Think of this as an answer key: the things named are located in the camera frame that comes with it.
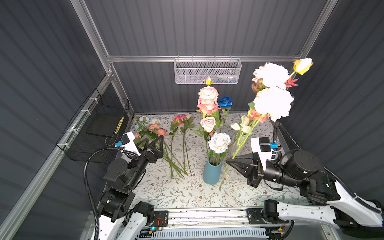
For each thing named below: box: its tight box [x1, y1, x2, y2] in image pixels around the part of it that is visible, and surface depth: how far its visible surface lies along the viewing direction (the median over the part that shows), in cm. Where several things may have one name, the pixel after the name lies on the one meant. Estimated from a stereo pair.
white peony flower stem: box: [219, 58, 313, 191], surface depth 32 cm
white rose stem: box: [207, 132, 232, 166], surface depth 55 cm
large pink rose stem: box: [195, 87, 221, 128], surface depth 58 cm
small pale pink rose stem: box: [193, 116, 216, 159], surface depth 56 cm
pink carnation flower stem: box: [197, 76, 219, 105], surface depth 59 cm
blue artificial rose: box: [217, 96, 233, 116], surface depth 66 cm
